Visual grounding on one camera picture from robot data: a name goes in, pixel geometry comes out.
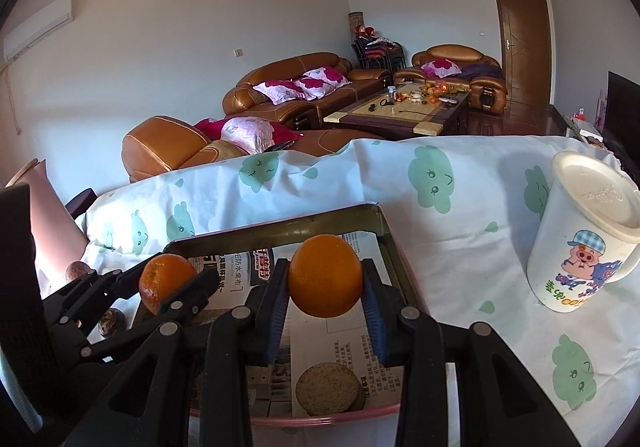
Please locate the brown leather armchair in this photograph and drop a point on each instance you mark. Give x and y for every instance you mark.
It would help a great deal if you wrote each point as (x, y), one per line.
(450, 54)

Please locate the black television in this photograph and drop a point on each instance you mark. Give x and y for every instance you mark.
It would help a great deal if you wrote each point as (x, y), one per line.
(625, 117)

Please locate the round pastry with pale top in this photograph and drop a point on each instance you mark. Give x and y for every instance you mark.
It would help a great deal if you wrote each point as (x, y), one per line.
(327, 387)

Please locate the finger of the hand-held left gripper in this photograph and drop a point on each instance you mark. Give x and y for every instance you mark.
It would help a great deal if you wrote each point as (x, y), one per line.
(185, 299)
(107, 281)

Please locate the tall patterned floor vase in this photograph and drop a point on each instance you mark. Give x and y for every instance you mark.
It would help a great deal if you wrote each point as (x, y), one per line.
(356, 22)

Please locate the white cartoon cup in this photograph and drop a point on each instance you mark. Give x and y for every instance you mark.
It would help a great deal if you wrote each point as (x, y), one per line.
(565, 277)

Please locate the pale pink pillow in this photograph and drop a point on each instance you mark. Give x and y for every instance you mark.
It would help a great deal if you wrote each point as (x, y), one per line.
(245, 133)

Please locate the wooden coffee table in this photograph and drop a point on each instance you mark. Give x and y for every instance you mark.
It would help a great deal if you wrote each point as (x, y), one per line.
(400, 119)

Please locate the pink floral pillow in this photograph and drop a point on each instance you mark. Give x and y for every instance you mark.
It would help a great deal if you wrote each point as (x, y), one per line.
(440, 68)
(322, 79)
(277, 91)

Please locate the purple blanket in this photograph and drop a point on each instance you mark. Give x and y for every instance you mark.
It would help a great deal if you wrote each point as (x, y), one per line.
(482, 72)

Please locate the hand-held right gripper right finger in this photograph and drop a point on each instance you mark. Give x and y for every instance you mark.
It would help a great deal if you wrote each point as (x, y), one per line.
(374, 314)

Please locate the brown leather chaise sofa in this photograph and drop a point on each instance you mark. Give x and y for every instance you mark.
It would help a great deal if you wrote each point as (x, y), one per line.
(160, 142)

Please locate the dark red chair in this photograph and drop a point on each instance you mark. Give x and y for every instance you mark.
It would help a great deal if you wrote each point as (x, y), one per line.
(80, 202)

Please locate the purple passion fruit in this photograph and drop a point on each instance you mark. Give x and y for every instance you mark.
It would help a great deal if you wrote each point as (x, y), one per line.
(75, 272)
(112, 323)

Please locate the brown leather three-seat sofa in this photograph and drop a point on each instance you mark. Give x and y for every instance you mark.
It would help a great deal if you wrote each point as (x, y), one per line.
(280, 69)

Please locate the glass jar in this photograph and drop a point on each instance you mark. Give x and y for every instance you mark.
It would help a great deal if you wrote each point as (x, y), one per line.
(391, 93)

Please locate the red stuffed toy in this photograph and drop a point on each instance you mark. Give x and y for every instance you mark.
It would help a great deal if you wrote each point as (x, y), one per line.
(365, 31)

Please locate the magenta cushion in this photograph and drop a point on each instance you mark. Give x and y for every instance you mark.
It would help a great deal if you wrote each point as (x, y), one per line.
(210, 126)

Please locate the pink metal tin box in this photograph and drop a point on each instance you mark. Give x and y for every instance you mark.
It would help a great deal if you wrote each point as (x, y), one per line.
(350, 222)

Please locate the small mandarin orange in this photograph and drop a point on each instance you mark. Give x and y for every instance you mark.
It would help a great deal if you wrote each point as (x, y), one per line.
(160, 277)

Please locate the pile of small oranges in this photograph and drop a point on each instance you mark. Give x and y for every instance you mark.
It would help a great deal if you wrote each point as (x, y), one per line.
(437, 89)

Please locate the air conditioner pipe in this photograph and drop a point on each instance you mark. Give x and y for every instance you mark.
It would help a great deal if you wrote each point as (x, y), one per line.
(11, 97)

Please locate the white wall air conditioner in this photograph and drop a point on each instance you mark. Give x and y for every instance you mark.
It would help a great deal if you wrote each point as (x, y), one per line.
(37, 29)

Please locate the newspaper lining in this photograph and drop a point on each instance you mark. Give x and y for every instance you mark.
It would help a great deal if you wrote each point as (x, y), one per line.
(340, 342)

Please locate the pink electric kettle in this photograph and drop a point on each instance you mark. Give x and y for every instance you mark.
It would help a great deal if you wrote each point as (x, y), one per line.
(50, 227)

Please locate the white cup lid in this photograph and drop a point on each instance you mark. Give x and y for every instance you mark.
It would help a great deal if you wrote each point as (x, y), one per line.
(595, 192)

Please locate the stack of dark chairs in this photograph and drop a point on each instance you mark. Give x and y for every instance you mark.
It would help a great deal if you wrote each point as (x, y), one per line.
(380, 57)

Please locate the brown wooden door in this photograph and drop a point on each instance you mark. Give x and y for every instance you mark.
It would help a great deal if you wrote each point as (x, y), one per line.
(522, 42)

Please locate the white cloud print tablecloth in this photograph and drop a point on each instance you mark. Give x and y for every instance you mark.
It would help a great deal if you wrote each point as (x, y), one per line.
(450, 237)

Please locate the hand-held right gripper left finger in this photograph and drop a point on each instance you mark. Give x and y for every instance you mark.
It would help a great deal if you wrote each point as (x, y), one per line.
(276, 314)

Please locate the large orange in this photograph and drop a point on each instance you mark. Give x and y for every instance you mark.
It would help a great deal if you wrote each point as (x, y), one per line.
(325, 279)

